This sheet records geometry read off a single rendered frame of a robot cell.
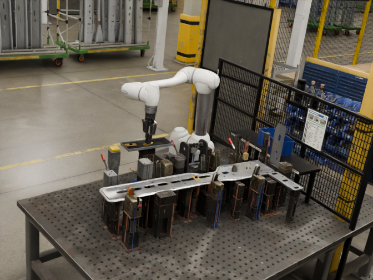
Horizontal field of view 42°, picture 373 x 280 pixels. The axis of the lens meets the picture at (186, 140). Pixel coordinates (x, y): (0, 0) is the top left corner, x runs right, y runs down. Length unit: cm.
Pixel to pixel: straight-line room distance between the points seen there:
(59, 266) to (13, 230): 68
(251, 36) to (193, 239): 318
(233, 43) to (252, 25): 37
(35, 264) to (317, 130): 237
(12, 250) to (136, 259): 159
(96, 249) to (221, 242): 83
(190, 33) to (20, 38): 366
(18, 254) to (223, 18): 368
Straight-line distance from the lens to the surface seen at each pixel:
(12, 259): 432
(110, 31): 1135
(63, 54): 1012
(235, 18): 608
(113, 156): 341
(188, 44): 1124
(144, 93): 339
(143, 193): 319
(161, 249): 320
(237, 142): 377
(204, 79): 375
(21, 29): 1023
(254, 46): 588
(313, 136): 394
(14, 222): 480
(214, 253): 323
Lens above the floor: 251
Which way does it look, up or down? 22 degrees down
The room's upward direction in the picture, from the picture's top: 7 degrees clockwise
